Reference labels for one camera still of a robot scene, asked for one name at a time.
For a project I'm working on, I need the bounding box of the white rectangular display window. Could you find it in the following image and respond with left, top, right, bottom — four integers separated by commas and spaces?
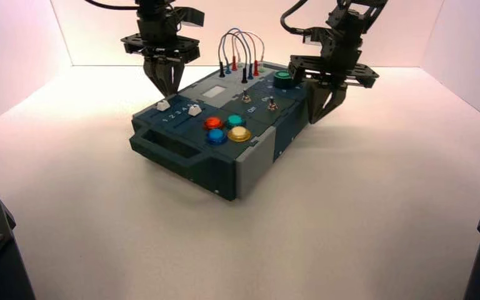
202, 86, 227, 99

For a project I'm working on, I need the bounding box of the yellow round push button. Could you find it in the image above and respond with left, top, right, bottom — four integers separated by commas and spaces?
227, 126, 253, 143

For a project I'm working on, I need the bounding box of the black plug jumper wire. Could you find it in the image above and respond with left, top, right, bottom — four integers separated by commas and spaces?
218, 32, 249, 84

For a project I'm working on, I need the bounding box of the red plug jumper wire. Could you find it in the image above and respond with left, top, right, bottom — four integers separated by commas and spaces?
231, 31, 260, 78

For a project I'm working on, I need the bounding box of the green rotary knob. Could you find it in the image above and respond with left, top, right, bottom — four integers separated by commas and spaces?
272, 70, 303, 90

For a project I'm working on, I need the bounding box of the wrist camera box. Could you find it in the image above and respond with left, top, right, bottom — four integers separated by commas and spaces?
302, 26, 332, 46
169, 6, 206, 30

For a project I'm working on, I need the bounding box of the blue round push button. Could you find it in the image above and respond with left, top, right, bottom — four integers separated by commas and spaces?
206, 128, 228, 146

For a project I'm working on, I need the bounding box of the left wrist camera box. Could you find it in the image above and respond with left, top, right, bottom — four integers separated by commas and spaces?
169, 6, 206, 30

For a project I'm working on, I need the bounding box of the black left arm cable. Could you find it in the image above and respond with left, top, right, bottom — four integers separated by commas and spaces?
84, 0, 141, 11

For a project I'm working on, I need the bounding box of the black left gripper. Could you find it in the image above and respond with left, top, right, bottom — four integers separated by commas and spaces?
121, 17, 201, 97

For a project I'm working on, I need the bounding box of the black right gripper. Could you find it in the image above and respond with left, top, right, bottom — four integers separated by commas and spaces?
287, 16, 379, 125

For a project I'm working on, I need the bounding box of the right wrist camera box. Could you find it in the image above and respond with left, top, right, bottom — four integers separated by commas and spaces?
302, 26, 332, 46

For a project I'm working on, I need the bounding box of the grey and teal control box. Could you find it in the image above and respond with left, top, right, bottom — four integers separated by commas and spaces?
129, 61, 311, 202

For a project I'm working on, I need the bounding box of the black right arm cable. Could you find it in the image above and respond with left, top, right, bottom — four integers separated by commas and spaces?
280, 0, 312, 36

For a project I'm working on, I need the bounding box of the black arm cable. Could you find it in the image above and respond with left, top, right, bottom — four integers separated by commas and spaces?
84, 0, 141, 11
280, 0, 312, 36

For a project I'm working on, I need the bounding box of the teal round push button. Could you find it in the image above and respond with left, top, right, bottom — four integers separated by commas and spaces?
226, 114, 247, 128

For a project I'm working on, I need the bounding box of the orange round push button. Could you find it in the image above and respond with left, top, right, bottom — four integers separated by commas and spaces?
203, 116, 224, 131

